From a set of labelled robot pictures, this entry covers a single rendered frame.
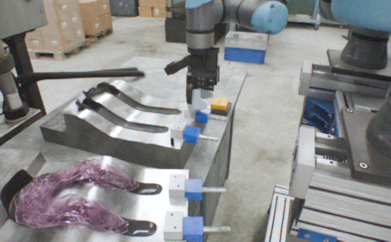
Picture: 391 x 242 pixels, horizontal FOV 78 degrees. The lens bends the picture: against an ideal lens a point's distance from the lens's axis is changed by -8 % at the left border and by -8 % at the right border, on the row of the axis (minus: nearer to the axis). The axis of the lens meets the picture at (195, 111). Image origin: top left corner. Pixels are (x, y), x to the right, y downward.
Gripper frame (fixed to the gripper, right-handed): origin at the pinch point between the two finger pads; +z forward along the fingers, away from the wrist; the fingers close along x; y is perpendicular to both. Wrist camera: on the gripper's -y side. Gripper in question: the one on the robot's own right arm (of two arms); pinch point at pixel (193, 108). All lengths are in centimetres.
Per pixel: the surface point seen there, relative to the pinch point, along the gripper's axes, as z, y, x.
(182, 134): 0.7, 1.3, -13.0
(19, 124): 13, -69, -11
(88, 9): 29, -309, 339
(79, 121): -0.1, -29.6, -17.7
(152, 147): 3.6, -5.9, -17.8
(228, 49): 74, -45, 307
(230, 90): 11.2, 5.1, 39.4
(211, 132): 11.2, 5.0, 4.4
